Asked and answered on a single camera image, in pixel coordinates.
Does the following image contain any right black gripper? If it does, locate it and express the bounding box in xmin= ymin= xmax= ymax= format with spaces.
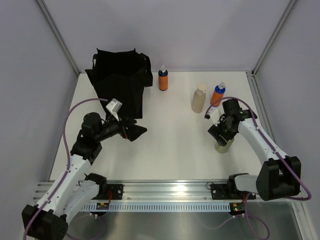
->
xmin=207 ymin=114 xmax=237 ymax=147

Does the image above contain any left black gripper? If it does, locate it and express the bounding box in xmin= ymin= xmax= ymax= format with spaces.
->
xmin=95 ymin=111 xmax=147 ymax=143

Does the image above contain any pale green round bottle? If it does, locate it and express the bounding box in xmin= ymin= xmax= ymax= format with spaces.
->
xmin=214 ymin=138 xmax=235 ymax=154

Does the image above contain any orange spray bottle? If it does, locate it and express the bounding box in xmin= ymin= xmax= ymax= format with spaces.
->
xmin=210 ymin=82 xmax=226 ymax=107
xmin=158 ymin=65 xmax=169 ymax=91

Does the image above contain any beige pump bottle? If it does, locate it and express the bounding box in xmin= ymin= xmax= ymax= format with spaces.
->
xmin=191 ymin=83 xmax=207 ymax=114

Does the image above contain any black canvas bag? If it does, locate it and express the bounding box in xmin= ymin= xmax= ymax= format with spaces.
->
xmin=85 ymin=49 xmax=153 ymax=119

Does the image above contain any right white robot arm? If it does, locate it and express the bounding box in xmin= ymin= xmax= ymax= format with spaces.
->
xmin=204 ymin=97 xmax=301 ymax=201

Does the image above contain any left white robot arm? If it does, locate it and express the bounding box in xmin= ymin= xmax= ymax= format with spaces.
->
xmin=21 ymin=112 xmax=147 ymax=240

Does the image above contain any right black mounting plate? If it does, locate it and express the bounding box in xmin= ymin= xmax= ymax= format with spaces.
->
xmin=210 ymin=183 xmax=248 ymax=201

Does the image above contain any black mounting plate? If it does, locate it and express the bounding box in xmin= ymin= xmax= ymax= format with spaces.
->
xmin=96 ymin=184 xmax=124 ymax=200
xmin=210 ymin=183 xmax=248 ymax=201

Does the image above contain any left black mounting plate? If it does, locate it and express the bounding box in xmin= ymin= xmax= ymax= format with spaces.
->
xmin=96 ymin=184 xmax=124 ymax=200

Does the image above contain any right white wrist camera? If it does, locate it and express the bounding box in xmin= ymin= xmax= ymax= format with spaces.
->
xmin=204 ymin=106 xmax=221 ymax=126

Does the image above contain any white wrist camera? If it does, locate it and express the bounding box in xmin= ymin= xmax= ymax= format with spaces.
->
xmin=106 ymin=98 xmax=123 ymax=122
xmin=204 ymin=106 xmax=221 ymax=126

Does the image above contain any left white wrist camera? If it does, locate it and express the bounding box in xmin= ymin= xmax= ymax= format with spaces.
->
xmin=106 ymin=98 xmax=123 ymax=122

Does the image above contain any right side aluminium rail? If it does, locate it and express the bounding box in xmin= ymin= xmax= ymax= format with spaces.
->
xmin=245 ymin=71 xmax=291 ymax=182

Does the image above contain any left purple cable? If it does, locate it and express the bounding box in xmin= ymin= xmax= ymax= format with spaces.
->
xmin=23 ymin=97 xmax=110 ymax=240

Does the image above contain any purple cable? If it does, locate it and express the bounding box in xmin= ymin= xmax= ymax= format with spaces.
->
xmin=23 ymin=97 xmax=110 ymax=240
xmin=194 ymin=96 xmax=313 ymax=238

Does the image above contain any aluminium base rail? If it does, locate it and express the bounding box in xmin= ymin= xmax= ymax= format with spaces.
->
xmin=32 ymin=180 xmax=305 ymax=202

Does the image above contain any white slotted cable duct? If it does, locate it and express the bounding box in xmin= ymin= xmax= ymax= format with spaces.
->
xmin=80 ymin=202 xmax=231 ymax=213

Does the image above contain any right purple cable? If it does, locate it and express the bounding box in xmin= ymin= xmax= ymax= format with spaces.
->
xmin=194 ymin=96 xmax=313 ymax=238

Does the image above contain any right aluminium frame post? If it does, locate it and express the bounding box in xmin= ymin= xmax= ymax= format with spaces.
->
xmin=251 ymin=0 xmax=299 ymax=77

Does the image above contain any aluminium frame post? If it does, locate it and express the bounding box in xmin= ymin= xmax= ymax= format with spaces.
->
xmin=35 ymin=0 xmax=81 ymax=76
xmin=251 ymin=0 xmax=299 ymax=77

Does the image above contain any left aluminium frame post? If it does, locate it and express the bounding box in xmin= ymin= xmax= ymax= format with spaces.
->
xmin=35 ymin=0 xmax=81 ymax=76

